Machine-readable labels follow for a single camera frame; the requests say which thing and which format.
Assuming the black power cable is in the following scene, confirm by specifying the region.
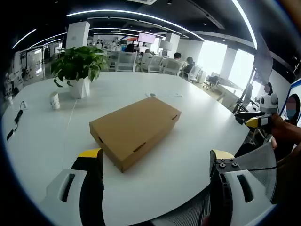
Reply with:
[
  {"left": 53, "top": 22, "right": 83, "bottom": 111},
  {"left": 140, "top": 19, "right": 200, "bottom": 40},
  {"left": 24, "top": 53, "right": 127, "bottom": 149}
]
[{"left": 6, "top": 109, "right": 24, "bottom": 141}]

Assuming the brown cardboard shoe box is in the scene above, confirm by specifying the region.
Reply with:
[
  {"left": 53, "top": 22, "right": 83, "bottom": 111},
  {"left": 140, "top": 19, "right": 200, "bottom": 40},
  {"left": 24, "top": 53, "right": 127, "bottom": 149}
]
[{"left": 89, "top": 97, "right": 182, "bottom": 174}]

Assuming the large screen on stand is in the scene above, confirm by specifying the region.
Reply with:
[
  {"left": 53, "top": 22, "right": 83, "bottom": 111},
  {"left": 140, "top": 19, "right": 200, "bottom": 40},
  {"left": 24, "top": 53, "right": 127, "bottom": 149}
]
[{"left": 235, "top": 35, "right": 275, "bottom": 113}]

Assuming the black office chair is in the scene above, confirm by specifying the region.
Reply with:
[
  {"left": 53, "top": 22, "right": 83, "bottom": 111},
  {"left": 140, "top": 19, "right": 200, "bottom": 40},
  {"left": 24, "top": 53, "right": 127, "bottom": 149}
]
[{"left": 203, "top": 74, "right": 222, "bottom": 93}]

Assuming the green plant in white pot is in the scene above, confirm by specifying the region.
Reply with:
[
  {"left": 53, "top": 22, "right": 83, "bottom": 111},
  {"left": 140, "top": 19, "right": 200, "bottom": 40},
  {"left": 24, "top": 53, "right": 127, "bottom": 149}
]
[{"left": 50, "top": 46, "right": 111, "bottom": 99}]

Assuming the white table power strip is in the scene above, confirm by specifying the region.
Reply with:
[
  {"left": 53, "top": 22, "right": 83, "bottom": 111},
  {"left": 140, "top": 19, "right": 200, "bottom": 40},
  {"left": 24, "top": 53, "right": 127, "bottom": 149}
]
[{"left": 145, "top": 92, "right": 183, "bottom": 98}]

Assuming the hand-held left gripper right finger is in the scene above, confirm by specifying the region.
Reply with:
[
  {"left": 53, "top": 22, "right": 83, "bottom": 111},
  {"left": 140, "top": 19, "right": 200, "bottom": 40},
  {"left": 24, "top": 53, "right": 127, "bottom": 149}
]
[{"left": 209, "top": 149, "right": 277, "bottom": 226}]

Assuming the row of white office chairs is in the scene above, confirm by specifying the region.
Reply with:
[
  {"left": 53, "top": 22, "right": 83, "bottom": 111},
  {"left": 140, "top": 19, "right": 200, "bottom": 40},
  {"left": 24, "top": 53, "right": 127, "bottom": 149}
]
[{"left": 110, "top": 50, "right": 203, "bottom": 83}]

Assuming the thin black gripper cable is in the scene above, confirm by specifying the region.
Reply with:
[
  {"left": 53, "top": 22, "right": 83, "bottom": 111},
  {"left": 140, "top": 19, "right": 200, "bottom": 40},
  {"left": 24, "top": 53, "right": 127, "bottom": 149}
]
[{"left": 244, "top": 164, "right": 279, "bottom": 172}]

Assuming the white printed paper cup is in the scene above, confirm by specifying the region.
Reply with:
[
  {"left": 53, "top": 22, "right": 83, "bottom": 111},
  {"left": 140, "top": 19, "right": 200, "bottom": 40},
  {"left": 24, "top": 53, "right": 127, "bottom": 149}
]
[{"left": 48, "top": 91, "right": 61, "bottom": 111}]

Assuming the person's right hand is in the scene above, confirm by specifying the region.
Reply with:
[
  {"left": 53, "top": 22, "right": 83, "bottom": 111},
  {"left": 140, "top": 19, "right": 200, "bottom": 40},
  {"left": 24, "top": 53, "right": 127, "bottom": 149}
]
[{"left": 270, "top": 113, "right": 301, "bottom": 149}]

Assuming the wall display screen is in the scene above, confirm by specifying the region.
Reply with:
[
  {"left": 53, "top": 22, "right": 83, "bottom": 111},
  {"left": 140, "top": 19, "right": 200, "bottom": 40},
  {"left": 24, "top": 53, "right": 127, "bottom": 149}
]
[{"left": 138, "top": 32, "right": 156, "bottom": 44}]

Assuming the grey mesh office chair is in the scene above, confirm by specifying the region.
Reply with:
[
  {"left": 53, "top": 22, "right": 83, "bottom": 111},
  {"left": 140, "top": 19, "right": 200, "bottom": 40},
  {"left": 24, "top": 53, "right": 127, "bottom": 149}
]
[{"left": 152, "top": 142, "right": 279, "bottom": 226}]

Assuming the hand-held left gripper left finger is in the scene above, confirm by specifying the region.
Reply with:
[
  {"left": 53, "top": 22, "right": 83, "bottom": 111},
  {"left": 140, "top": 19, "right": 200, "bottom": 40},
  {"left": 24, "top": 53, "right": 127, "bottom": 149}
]
[{"left": 41, "top": 148, "right": 106, "bottom": 226}]

